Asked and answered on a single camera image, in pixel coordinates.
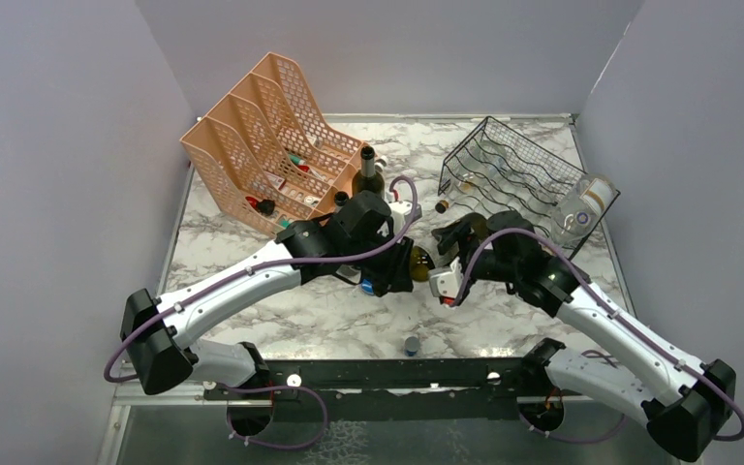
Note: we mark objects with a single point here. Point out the clear glass bottle blue seal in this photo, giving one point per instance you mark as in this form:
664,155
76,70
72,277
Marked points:
578,213

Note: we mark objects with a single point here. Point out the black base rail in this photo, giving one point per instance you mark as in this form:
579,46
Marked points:
390,389

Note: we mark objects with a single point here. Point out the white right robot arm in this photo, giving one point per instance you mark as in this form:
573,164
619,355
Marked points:
684,402

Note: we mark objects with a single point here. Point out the black wire wine rack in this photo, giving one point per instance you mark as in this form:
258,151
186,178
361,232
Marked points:
534,180

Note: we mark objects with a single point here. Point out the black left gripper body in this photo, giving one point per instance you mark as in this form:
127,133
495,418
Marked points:
384,269

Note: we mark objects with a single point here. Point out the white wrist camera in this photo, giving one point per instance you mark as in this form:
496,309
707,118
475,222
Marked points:
445,283
400,213

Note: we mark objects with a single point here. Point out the red and black marker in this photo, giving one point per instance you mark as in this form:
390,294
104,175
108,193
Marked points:
264,207

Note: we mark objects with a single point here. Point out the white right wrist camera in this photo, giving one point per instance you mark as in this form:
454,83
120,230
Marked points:
445,283

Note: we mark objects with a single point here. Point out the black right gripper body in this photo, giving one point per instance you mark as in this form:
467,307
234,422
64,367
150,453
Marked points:
486,265

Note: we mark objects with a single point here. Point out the blue square object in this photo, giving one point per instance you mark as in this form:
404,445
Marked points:
368,287

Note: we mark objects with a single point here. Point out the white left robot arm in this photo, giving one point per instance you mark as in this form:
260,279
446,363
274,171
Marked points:
163,335

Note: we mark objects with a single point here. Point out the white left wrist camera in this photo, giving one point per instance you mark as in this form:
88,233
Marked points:
400,213

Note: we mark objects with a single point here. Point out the clear bottle with cork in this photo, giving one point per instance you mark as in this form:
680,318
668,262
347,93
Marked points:
474,173

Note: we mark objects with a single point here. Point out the small blue grey cap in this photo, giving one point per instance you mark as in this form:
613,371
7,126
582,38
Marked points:
411,346

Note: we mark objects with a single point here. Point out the green wine bottle silver neck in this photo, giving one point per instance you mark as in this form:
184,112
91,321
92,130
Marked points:
368,178

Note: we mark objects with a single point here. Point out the peach plastic file organizer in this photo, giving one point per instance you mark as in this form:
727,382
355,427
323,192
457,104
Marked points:
267,138

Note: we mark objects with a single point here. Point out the green bottle cream label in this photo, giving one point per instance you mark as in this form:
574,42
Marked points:
425,256

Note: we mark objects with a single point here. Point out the green bottle brown Primitivo label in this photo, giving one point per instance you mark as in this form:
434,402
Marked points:
340,199

